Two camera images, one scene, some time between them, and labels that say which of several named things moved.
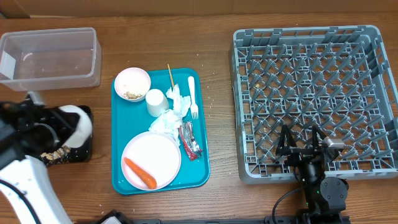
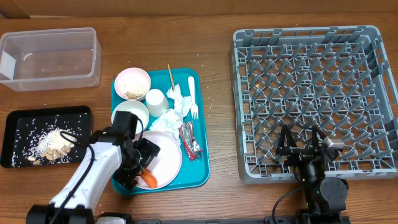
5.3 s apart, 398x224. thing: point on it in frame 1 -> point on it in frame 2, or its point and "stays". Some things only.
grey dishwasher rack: (337, 78) stays
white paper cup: (156, 102) stays
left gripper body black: (50, 132) -> (141, 152)
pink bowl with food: (132, 84) stays
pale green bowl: (82, 133) -> (135, 107)
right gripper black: (298, 154) stays
